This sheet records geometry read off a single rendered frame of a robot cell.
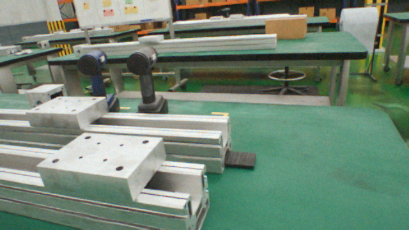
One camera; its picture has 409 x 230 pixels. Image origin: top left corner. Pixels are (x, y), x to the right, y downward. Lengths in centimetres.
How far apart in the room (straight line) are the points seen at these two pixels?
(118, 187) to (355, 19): 362
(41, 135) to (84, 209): 35
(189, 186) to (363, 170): 34
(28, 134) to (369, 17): 364
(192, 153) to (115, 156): 18
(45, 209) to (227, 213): 31
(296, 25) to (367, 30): 173
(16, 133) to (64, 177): 42
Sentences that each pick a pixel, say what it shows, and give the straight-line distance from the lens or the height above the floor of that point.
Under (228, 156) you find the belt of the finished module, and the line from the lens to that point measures 58.
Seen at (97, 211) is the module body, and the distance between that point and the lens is 45.
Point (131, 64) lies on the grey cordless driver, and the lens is 73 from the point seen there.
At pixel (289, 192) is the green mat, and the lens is 51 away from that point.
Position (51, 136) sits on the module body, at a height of 84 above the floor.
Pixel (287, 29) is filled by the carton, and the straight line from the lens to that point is 227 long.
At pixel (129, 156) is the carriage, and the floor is 90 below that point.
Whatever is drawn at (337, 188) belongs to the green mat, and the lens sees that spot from 53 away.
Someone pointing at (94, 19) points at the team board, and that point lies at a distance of 411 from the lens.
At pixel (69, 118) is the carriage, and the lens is 66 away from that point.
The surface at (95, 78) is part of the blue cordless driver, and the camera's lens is 87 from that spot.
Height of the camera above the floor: 110
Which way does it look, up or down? 23 degrees down
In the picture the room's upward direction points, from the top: 6 degrees counter-clockwise
